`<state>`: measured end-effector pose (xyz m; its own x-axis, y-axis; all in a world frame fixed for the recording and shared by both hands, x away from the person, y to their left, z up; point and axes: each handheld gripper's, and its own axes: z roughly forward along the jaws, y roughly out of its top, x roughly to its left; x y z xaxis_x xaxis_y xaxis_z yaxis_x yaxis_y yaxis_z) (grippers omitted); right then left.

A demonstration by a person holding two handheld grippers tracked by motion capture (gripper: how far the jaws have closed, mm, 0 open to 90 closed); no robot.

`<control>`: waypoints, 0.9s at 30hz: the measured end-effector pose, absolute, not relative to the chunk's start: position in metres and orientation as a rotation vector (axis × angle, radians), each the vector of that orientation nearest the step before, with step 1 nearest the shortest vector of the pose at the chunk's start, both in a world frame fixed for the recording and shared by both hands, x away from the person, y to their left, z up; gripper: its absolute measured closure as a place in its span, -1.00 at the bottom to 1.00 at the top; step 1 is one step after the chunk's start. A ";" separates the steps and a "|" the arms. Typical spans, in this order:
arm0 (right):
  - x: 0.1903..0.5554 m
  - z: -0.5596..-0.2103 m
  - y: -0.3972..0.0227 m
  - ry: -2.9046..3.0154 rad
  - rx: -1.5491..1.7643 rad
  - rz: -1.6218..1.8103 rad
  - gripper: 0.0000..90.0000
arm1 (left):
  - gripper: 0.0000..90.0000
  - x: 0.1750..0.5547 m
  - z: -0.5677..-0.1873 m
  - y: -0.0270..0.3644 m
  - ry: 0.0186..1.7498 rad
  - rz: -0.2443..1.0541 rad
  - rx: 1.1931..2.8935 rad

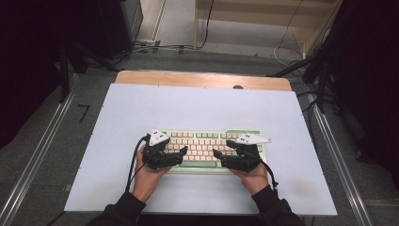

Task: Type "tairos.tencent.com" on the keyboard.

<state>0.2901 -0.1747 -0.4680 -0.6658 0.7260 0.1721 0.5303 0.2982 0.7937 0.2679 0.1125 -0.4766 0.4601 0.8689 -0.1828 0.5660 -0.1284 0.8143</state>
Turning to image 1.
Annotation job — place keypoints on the dark curtain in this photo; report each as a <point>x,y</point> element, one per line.
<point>370,78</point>

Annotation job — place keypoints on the black metal stand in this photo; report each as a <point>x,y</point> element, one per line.
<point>321,84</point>

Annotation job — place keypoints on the person's left hand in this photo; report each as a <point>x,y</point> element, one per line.
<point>147,182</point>

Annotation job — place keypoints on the wooden table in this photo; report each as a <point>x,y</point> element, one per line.
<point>204,79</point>

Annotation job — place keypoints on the person's right hand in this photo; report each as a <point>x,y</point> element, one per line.
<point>255,182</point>

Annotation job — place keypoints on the grey power strip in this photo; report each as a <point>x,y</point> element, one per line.
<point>147,43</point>

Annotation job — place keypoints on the light wooden shelf unit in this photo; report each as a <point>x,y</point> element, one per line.
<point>251,12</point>

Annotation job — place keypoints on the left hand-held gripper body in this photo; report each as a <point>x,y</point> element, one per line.
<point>155,157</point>

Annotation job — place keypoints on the aluminium floor rail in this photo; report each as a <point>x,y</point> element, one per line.
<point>37,157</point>
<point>342,157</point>

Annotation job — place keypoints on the white table cover board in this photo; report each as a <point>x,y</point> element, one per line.
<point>204,106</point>

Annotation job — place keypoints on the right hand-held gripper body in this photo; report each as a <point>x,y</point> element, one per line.
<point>247,158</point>

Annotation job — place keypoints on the green and beige keyboard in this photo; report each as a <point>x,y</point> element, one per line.
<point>204,147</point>

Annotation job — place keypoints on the black cabinet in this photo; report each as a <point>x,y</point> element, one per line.
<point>119,22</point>

